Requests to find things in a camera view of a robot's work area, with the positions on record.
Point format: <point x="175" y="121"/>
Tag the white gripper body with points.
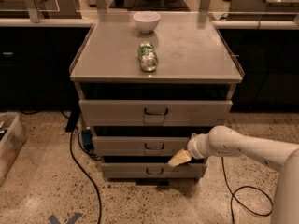
<point x="193" y="148"/>

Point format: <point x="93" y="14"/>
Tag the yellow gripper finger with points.
<point x="183" y="156"/>

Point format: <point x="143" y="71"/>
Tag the grey drawer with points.
<point x="154" y="113"/>
<point x="139" y="146"/>
<point x="152" y="170"/>

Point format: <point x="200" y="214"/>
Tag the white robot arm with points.
<point x="283" y="157"/>

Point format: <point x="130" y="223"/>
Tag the grey metal drawer cabinet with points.
<point x="194" y="65"/>

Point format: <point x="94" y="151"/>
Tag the blue power adapter box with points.
<point x="87" y="139"/>

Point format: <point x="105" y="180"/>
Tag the green soda can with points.
<point x="147" y="57"/>

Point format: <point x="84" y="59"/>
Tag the white ceramic bowl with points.
<point x="146" y="21"/>

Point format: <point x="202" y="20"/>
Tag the clear plastic storage bin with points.
<point x="12" y="138"/>

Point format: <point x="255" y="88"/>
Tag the left metal bracket post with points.
<point x="33" y="11"/>

